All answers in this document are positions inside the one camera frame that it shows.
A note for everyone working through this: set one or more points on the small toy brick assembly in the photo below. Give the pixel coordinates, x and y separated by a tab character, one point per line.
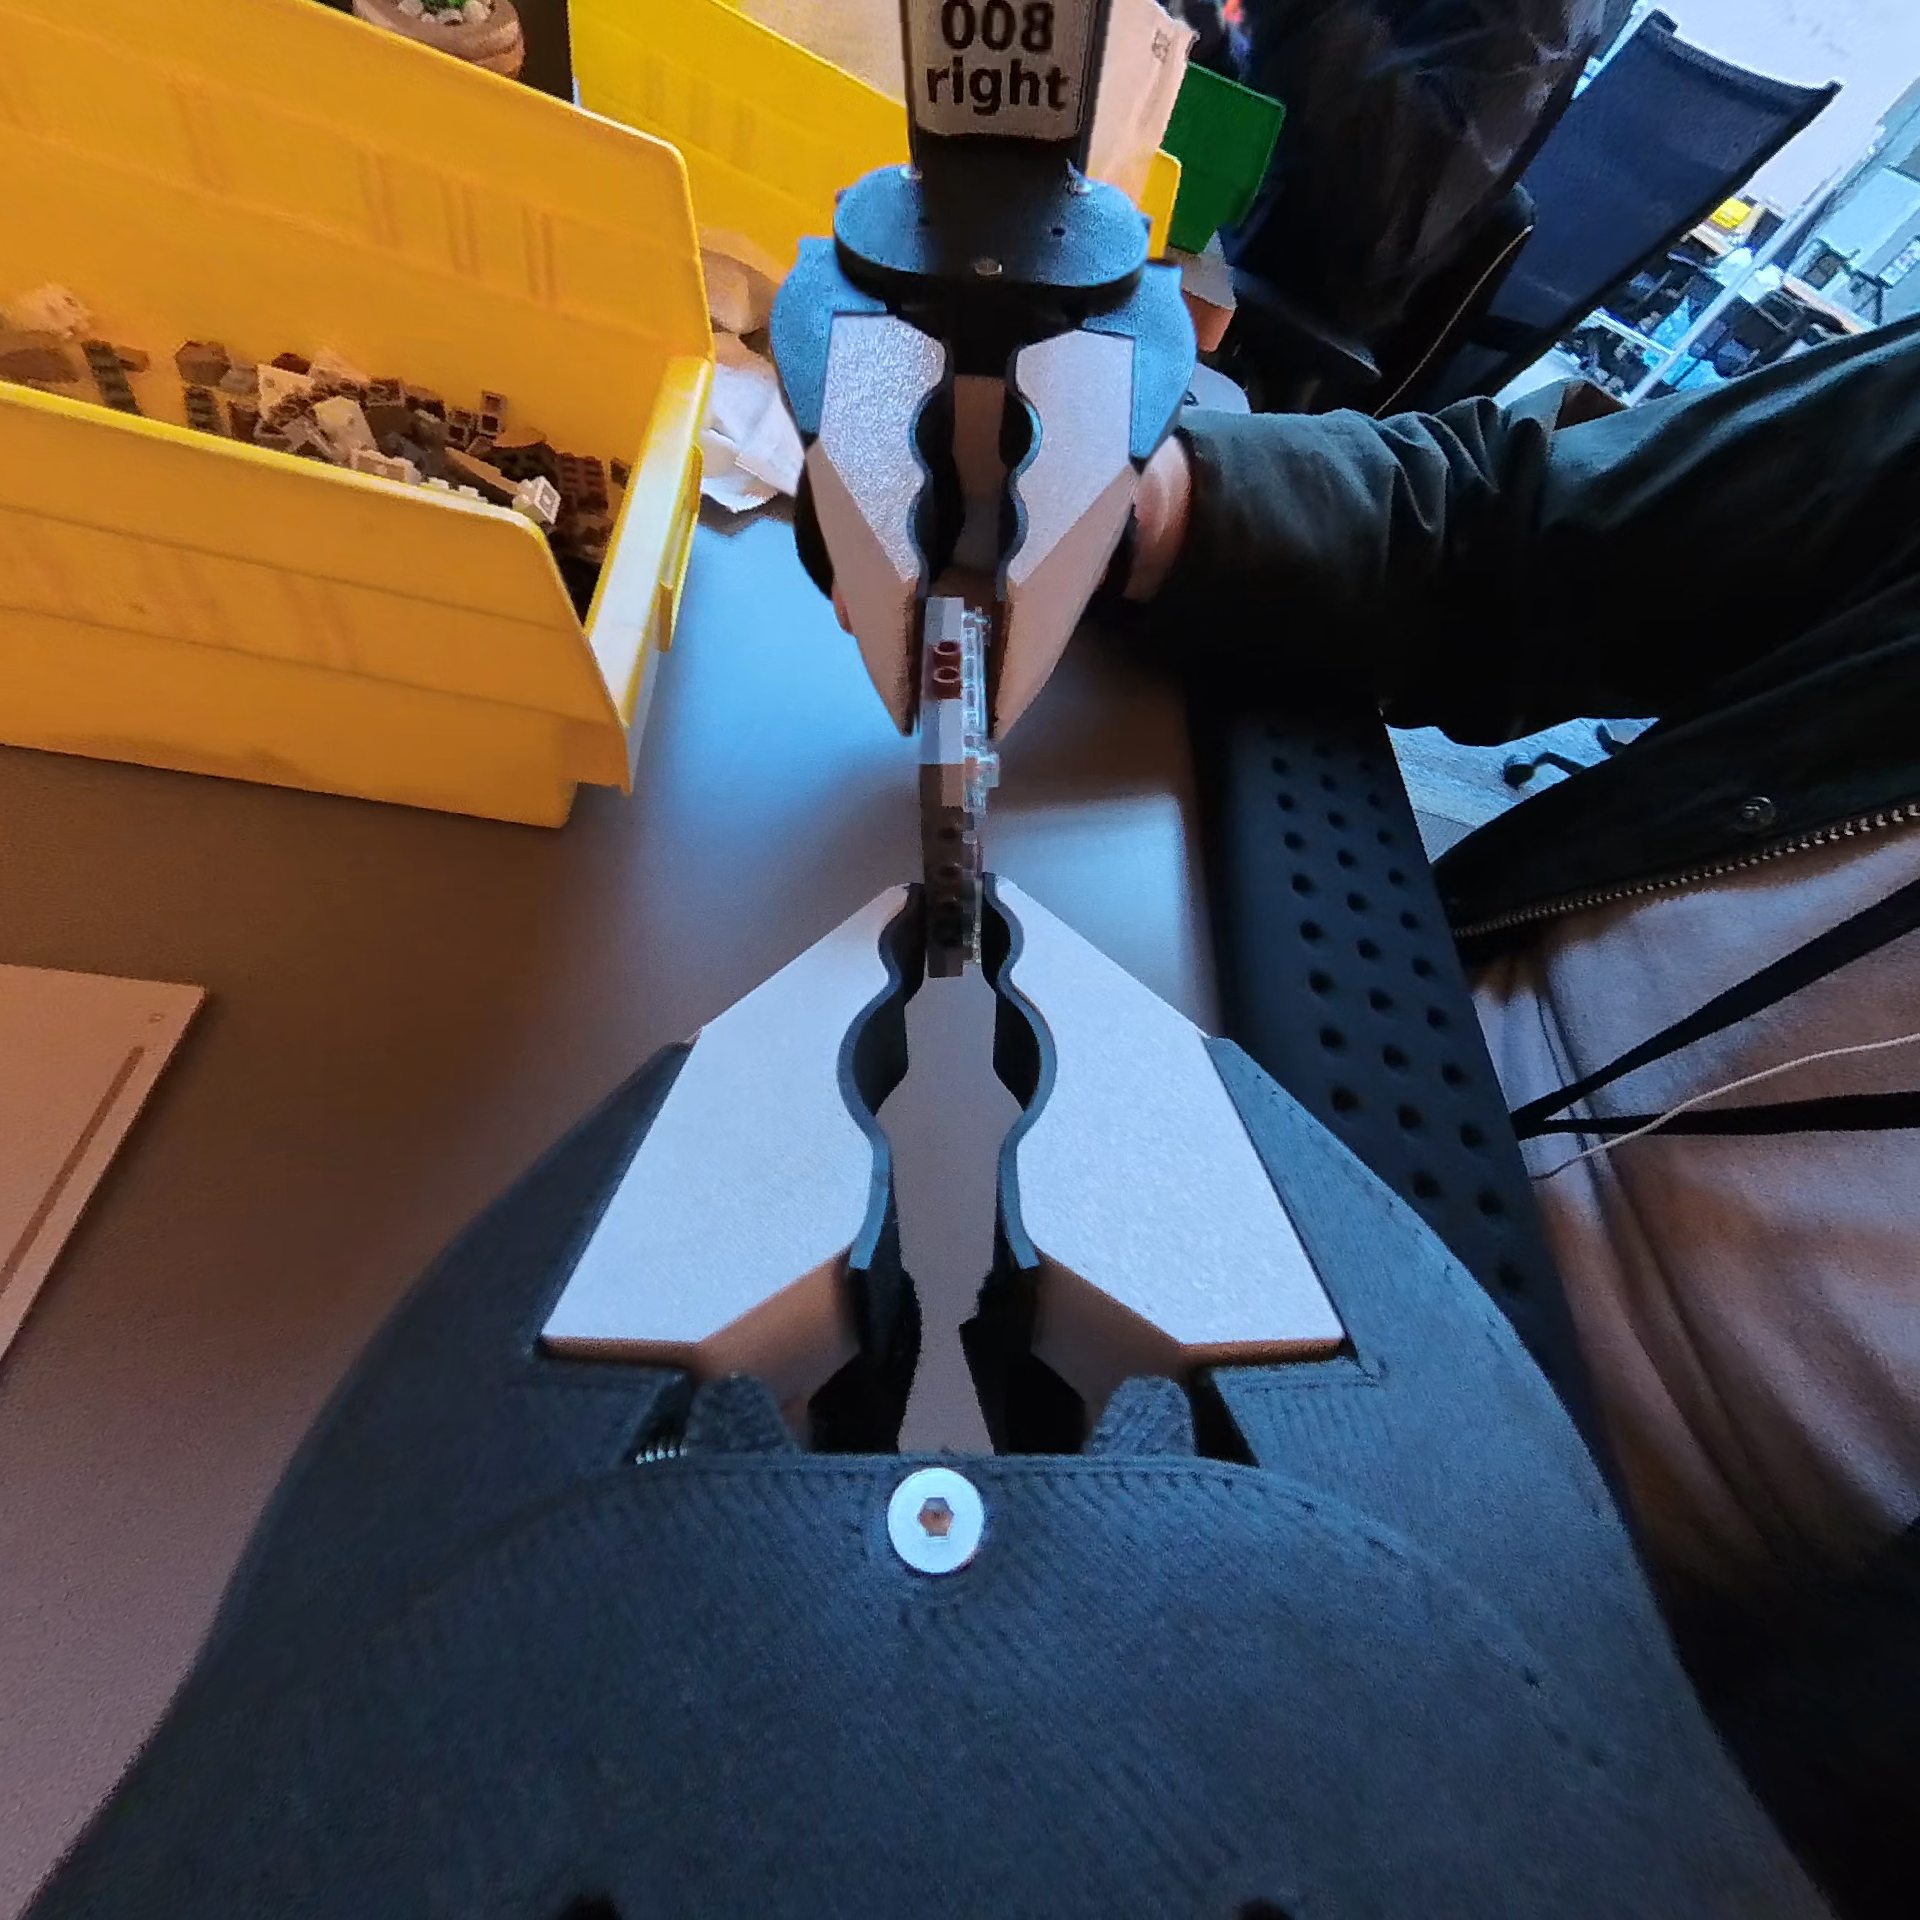
955	838

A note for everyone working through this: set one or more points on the green box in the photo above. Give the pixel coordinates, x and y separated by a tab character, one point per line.
1225	149

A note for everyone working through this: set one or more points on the brown cardboard sheet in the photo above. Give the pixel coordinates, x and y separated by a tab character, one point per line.
77	1096

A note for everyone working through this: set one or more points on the person's right hand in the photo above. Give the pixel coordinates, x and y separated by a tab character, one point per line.
1162	509

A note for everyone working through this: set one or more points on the dark hanging cloth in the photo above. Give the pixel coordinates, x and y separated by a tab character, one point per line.
1381	149

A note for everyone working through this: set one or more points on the cardboard box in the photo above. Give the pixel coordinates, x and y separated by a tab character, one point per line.
1141	89

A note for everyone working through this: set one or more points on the pile of toy bricks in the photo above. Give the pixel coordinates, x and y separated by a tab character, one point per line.
347	420

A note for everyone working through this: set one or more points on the storage shelving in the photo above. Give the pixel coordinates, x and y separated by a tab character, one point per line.
1853	254

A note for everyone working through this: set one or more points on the grey desk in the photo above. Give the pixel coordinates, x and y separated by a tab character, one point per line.
377	931

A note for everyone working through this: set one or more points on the person's right forearm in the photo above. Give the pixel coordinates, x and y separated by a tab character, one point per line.
1501	523

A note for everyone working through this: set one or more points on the black studded baseplate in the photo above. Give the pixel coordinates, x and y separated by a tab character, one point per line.
1350	931

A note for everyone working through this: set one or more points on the yellow storage bin with bricks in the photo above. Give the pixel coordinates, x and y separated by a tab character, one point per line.
377	194

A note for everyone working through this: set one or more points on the black office chair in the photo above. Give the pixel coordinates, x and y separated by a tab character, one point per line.
1666	149

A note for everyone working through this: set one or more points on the white crumpled plastic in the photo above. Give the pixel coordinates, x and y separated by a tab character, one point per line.
751	435

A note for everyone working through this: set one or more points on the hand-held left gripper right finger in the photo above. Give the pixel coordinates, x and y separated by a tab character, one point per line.
1172	1201

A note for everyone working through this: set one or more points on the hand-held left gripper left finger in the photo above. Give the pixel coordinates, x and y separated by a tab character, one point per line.
706	1201

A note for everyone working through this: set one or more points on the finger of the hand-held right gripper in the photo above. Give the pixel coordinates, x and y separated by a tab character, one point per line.
1079	451
870	451

